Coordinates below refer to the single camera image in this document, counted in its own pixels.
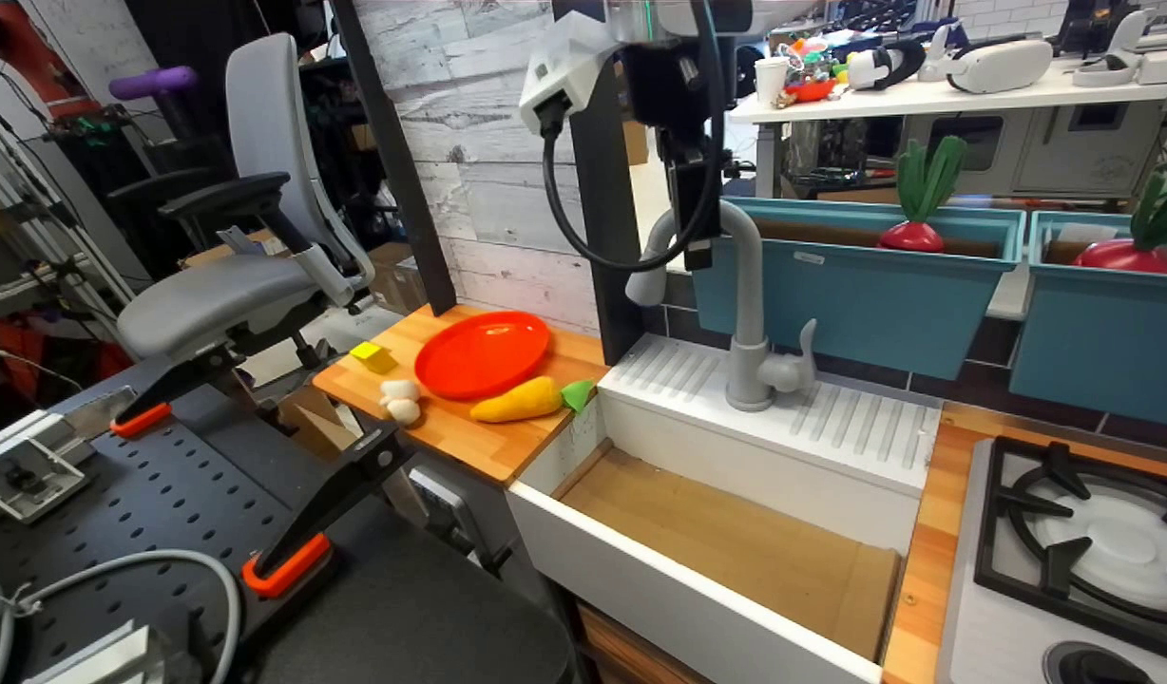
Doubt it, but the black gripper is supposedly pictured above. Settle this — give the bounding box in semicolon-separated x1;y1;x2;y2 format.
619;40;726;272

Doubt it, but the grey toy kitchen tap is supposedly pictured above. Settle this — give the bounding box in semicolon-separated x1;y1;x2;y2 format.
624;194;826;413

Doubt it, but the white mug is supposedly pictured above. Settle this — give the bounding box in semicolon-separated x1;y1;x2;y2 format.
753;54;794;115

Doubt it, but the bowl of colourful toys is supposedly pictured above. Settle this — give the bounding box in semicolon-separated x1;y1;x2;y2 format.
785;35;856;106

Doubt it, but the teal planter box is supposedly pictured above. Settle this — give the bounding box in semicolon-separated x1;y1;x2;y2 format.
1011;204;1167;433
690;194;1032;384

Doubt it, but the red toy radish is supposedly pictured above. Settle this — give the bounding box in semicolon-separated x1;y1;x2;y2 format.
1072;167;1167;276
877;130;972;253

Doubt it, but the white brick pattern panel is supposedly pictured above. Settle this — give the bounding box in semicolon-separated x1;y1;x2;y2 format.
351;0;614;337

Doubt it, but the white toy kitchen sink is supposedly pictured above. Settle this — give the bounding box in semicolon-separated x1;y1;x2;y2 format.
501;332;948;684

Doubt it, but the black and white headset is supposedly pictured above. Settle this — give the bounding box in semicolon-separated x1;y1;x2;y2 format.
845;35;944;94

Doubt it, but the white work table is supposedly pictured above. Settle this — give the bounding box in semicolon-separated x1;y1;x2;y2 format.
731;58;1167;201

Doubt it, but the yellow toy vegetable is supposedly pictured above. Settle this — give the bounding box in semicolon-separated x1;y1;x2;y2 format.
464;372;571;429

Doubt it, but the orange plastic plate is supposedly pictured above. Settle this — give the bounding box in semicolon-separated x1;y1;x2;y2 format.
412;308;560;406

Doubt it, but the brown cardboard box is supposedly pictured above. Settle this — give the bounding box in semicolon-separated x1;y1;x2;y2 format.
351;238;431;320

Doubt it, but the wooden play kitchen countertop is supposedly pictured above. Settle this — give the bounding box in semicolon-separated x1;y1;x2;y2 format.
313;299;1167;684

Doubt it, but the white VR headset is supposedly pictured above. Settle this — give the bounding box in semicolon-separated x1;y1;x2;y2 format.
938;35;1061;100
1107;4;1167;86

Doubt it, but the white toy garlic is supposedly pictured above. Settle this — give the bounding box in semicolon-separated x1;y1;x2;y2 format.
377;377;431;429

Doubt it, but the yellow-green toy block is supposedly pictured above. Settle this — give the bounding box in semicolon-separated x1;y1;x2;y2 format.
351;337;405;377

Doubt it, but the black stove burner grate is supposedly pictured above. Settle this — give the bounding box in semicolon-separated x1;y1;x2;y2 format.
972;433;1167;670

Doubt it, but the grey office chair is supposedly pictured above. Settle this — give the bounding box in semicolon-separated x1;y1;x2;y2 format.
102;29;386;384

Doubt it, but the grey toy stove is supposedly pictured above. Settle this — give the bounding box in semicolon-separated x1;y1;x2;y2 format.
938;433;1167;684

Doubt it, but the purple foam roll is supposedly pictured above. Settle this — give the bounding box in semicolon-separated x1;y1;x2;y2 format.
108;62;202;102

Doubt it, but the black perforated breadboard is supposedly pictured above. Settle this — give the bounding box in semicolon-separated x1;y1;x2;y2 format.
0;377;405;684

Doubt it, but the black kitchen frame post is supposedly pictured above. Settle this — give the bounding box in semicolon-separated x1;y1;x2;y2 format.
554;0;650;368

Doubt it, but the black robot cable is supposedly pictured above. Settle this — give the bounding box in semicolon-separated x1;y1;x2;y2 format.
538;0;726;276

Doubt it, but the black slanted frame beam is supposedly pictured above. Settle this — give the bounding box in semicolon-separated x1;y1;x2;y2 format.
331;0;459;320

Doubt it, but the orange handled bar clamp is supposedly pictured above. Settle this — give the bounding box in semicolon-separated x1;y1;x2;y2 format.
102;395;184;444
236;423;417;603

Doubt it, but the grey coiled cable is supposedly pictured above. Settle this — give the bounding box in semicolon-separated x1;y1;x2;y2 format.
0;543;250;684

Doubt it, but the aluminium extrusion with bracket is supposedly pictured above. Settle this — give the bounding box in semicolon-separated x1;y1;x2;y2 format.
0;404;98;528
24;615;173;684

